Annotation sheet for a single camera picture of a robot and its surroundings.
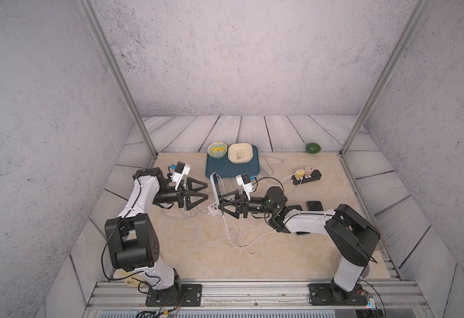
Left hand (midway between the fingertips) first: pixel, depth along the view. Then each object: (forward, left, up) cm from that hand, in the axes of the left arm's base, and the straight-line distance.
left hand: (207, 192), depth 72 cm
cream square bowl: (+43, -13, -23) cm, 51 cm away
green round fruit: (+45, -56, -21) cm, 75 cm away
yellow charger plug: (+23, -43, -18) cm, 52 cm away
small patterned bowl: (+45, 0, -21) cm, 50 cm away
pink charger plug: (+24, -48, -18) cm, 57 cm away
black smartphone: (+2, -4, 0) cm, 4 cm away
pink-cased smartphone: (+9, -49, -25) cm, 55 cm away
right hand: (-5, -5, -1) cm, 7 cm away
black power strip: (+26, -54, -23) cm, 64 cm away
